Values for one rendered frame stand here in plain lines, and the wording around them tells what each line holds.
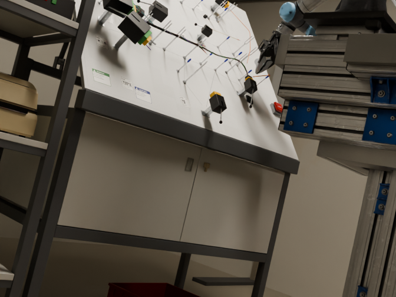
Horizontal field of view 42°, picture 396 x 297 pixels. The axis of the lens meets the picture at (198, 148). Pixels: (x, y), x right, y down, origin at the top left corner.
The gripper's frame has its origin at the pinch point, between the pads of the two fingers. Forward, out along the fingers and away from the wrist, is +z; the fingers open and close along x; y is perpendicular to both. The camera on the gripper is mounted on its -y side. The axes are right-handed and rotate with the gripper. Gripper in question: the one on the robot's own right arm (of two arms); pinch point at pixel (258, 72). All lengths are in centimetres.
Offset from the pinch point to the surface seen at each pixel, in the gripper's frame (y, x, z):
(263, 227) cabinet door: -39, -27, 56
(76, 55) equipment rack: -41, 91, 23
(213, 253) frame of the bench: -50, -1, 71
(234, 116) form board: -18.4, 9.4, 20.2
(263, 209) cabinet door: -36, -22, 49
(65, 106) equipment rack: -49, 88, 38
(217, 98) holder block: -30.3, 30.2, 15.0
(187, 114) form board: -31, 38, 26
